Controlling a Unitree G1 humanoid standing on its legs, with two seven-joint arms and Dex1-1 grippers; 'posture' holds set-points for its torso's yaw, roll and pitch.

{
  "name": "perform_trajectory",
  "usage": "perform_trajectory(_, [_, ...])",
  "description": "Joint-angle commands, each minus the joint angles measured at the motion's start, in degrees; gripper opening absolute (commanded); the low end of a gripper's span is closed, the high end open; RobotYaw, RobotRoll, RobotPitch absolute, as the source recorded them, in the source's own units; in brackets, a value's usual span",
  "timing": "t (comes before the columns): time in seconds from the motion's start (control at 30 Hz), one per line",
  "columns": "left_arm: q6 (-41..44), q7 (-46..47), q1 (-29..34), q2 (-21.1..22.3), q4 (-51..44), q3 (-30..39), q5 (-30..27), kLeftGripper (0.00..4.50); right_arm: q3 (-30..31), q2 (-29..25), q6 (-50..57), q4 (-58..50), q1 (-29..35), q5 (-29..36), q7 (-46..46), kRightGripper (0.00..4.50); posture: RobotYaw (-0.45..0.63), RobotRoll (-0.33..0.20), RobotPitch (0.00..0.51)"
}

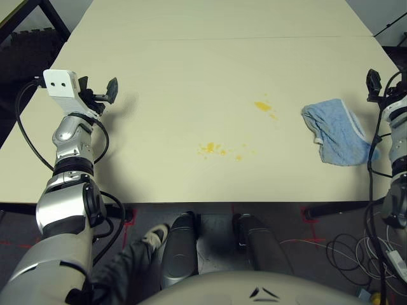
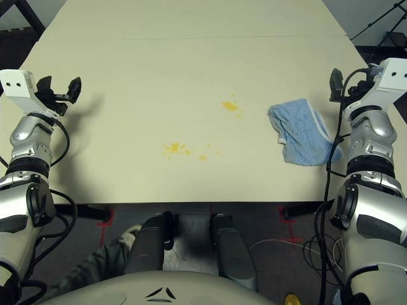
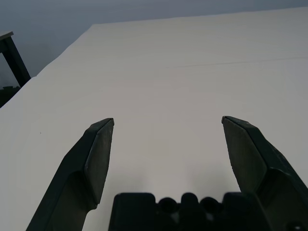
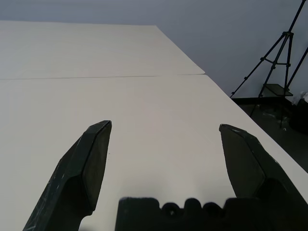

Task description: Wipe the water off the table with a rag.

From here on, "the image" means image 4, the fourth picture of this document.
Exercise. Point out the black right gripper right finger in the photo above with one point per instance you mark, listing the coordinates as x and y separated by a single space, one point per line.
247 163

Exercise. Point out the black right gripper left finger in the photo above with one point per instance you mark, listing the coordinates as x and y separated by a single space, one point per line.
72 173

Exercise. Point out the black flat tray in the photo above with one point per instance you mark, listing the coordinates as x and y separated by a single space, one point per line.
274 89

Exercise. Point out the black camera tripod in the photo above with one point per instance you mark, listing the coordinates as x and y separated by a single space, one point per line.
287 35

